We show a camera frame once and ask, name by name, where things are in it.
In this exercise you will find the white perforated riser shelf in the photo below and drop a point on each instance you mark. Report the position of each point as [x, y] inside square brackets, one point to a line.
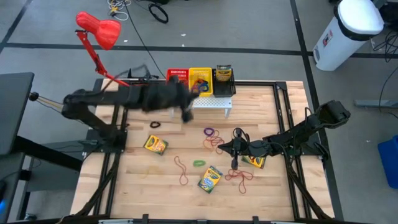
[214, 102]

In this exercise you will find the yellow rubber band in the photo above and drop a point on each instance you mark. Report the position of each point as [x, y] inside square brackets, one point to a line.
[152, 168]

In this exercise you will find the red plastic basket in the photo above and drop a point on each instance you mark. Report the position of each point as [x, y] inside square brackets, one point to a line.
[182, 73]

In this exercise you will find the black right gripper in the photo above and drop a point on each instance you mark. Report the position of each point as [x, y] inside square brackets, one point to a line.
[252, 147]

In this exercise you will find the yellow plastic basket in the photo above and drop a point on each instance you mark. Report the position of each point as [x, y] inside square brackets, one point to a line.
[206, 74]

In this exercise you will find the white trash can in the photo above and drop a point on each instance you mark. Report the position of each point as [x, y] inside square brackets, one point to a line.
[345, 40]

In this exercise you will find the long red rubber band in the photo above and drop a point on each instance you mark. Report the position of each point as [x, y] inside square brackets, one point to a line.
[228, 178]
[214, 141]
[183, 175]

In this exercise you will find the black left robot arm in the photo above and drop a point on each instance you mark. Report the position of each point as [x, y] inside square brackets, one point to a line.
[102, 98]

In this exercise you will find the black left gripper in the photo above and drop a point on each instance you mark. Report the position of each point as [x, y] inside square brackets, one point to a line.
[164, 96]

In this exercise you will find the red desk lamp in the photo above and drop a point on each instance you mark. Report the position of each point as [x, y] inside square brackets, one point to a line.
[102, 31]

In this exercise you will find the black side table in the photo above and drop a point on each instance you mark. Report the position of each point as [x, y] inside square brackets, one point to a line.
[15, 109]

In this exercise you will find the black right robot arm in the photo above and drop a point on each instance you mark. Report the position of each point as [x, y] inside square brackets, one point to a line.
[304, 130]

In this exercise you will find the yellow green crayon box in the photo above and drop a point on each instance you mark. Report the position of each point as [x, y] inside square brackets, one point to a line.
[155, 145]
[224, 74]
[258, 162]
[210, 179]

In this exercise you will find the blue storage bin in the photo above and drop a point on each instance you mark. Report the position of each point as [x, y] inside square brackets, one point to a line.
[390, 161]

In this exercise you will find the black plastic basket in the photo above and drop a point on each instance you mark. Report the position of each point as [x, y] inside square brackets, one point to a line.
[224, 90]

